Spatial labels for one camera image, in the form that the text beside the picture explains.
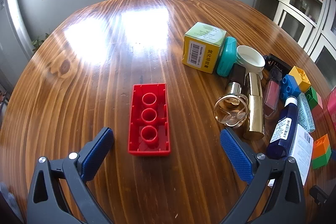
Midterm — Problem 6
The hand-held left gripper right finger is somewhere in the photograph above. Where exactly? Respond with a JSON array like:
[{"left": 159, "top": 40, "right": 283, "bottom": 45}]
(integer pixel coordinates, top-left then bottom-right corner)
[{"left": 220, "top": 127, "right": 306, "bottom": 224}]

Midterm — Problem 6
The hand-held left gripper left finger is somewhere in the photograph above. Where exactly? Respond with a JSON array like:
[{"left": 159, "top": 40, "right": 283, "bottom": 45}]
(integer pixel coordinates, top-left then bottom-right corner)
[{"left": 27, "top": 126, "right": 114, "bottom": 224}]

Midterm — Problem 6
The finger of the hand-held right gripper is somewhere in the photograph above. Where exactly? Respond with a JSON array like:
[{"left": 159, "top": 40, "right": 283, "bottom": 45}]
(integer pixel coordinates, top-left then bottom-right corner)
[{"left": 309, "top": 185, "right": 328, "bottom": 206}]

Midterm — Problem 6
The red building block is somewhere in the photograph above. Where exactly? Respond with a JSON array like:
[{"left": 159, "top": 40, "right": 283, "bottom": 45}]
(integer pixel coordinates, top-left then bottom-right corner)
[{"left": 128, "top": 83, "right": 172, "bottom": 157}]

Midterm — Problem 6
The gold cosmetic tube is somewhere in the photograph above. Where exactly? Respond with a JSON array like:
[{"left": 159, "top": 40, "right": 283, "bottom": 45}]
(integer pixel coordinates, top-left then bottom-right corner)
[{"left": 243, "top": 72, "right": 265, "bottom": 140}]

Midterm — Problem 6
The dark blue bottle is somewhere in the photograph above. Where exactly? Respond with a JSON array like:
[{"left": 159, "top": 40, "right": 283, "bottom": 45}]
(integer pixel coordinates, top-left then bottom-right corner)
[{"left": 266, "top": 97, "right": 300, "bottom": 160}]

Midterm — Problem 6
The blue building block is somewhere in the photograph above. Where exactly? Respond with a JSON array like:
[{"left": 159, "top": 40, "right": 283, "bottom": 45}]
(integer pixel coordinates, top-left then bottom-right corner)
[{"left": 279, "top": 74, "right": 301, "bottom": 101}]

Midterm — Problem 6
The pink tin box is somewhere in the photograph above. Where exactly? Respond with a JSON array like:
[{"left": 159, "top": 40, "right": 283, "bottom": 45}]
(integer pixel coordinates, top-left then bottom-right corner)
[{"left": 327, "top": 89, "right": 336, "bottom": 132}]

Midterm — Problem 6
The teal plastic case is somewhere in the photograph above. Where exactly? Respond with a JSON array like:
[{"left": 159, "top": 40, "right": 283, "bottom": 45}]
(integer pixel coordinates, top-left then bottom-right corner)
[{"left": 216, "top": 37, "right": 238, "bottom": 77}]

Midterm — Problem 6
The wooden desktop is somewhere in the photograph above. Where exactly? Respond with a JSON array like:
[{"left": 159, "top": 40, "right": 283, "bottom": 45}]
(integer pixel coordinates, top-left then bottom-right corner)
[{"left": 0, "top": 0, "right": 336, "bottom": 224}]

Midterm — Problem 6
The orange and green building block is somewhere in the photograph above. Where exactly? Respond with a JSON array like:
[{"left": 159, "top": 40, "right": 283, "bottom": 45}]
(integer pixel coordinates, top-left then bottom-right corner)
[{"left": 312, "top": 134, "right": 332, "bottom": 169}]

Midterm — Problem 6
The white barcode box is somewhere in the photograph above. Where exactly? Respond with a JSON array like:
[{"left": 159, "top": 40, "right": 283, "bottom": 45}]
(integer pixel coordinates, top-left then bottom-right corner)
[{"left": 268, "top": 124, "right": 314, "bottom": 186}]

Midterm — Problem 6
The red lip gloss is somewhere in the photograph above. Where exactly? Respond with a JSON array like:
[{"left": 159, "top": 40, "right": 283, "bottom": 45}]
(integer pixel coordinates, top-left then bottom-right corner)
[{"left": 263, "top": 67, "right": 283, "bottom": 117}]

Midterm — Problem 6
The dark brown gold lipstick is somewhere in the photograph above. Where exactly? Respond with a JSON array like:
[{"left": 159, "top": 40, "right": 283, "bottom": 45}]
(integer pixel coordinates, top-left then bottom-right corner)
[{"left": 226, "top": 63, "right": 247, "bottom": 94}]

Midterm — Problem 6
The white patterned tube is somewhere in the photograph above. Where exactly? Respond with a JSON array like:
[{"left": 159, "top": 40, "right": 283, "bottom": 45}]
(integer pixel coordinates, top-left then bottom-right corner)
[{"left": 297, "top": 92, "right": 315, "bottom": 132}]

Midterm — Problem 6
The pink and green building block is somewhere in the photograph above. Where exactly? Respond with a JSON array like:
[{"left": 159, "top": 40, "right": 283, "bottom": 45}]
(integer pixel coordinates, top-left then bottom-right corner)
[{"left": 304, "top": 86, "right": 327, "bottom": 122}]

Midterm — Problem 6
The yellow and orange building block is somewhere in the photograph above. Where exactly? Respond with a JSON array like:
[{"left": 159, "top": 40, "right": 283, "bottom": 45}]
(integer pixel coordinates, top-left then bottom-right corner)
[{"left": 288, "top": 65, "right": 311, "bottom": 93}]

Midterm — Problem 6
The black hair clip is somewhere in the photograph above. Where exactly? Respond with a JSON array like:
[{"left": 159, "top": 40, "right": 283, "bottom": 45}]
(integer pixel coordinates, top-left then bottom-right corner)
[{"left": 263, "top": 53, "right": 292, "bottom": 75}]

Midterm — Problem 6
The yellow green medicine box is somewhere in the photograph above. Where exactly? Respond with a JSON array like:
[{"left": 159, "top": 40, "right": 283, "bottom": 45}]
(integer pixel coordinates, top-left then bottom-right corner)
[{"left": 182, "top": 22, "right": 227, "bottom": 74}]

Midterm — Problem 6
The potted plant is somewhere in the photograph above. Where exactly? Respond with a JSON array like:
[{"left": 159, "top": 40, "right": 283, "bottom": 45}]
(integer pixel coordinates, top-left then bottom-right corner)
[{"left": 31, "top": 32, "right": 51, "bottom": 52}]

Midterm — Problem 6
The grey glass-door cabinet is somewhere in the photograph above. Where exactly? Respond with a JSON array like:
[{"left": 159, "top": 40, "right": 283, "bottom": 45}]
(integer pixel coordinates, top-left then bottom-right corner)
[{"left": 253, "top": 0, "right": 336, "bottom": 88}]

